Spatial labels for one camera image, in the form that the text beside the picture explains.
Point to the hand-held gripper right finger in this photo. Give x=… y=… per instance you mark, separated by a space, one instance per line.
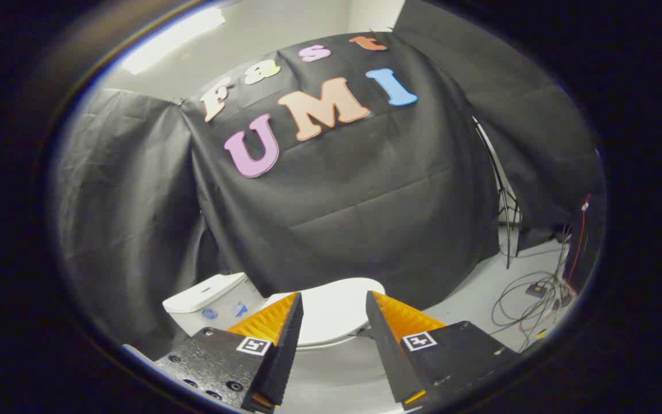
x=385 y=356

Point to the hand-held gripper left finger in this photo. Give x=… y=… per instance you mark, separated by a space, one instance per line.
x=285 y=356

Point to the white toilet lid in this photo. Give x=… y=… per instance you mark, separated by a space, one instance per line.
x=331 y=310

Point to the white toilet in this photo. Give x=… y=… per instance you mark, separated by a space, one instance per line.
x=204 y=300

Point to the black backdrop cloth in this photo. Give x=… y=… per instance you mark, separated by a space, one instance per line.
x=365 y=201

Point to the small grey floor box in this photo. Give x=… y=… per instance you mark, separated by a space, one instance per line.
x=536 y=290

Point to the black light stand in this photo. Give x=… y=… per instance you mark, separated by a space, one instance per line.
x=503 y=195

